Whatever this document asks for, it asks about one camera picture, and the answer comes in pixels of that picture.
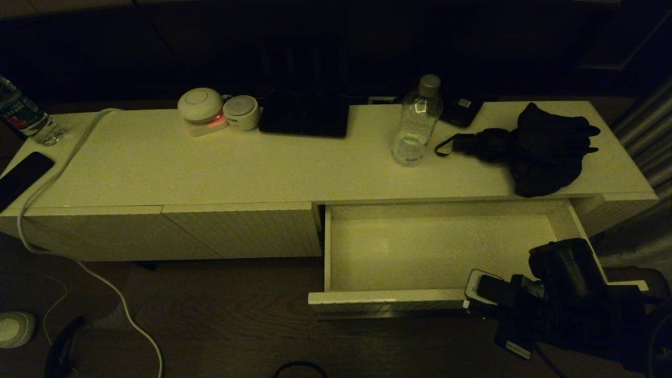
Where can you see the water bottle with green label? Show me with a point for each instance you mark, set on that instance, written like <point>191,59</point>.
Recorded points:
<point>21,113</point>

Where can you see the small black set-top box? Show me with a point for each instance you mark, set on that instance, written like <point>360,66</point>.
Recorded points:
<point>462,111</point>

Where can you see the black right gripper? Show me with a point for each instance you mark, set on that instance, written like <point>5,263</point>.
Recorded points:
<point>530,310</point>

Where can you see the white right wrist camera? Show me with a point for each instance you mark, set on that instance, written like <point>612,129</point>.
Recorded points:
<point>485,289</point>

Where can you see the small white round speaker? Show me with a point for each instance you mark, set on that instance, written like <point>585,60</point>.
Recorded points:
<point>241,112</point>

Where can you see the white low cabinet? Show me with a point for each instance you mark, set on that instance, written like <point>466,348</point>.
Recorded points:
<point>210,168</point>

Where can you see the white dome shaped device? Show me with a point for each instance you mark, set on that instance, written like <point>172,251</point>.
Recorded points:
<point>199,105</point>

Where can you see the black umbrella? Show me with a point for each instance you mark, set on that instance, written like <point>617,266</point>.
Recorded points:
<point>546,152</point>

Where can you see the large black box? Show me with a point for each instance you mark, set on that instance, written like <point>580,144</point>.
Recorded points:
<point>304,118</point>

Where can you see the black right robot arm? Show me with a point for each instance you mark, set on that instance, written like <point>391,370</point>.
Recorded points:
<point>577,294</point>

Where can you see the clear water bottle grey cap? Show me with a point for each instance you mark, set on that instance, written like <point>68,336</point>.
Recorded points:
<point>415,126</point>

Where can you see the white sneaker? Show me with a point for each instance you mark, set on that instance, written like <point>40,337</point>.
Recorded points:
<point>16,329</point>

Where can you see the white power strip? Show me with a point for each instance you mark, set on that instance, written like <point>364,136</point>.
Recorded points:
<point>382,100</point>

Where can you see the black smartphone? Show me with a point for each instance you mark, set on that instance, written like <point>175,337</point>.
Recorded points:
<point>21,176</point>

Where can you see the white flat charging base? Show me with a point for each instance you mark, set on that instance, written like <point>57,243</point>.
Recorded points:
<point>207,129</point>

